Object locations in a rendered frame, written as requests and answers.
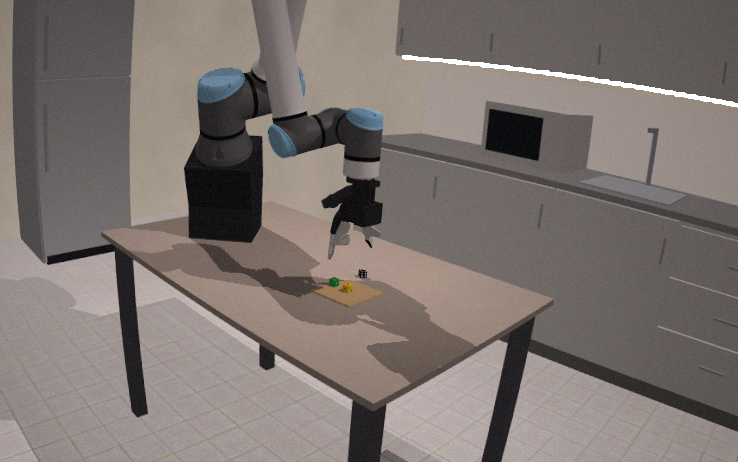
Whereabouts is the tan mat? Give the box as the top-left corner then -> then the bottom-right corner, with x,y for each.
311,278 -> 384,308

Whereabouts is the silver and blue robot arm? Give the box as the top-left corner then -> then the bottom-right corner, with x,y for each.
195,0 -> 384,180

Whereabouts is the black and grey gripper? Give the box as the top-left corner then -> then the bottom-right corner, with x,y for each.
328,176 -> 383,259

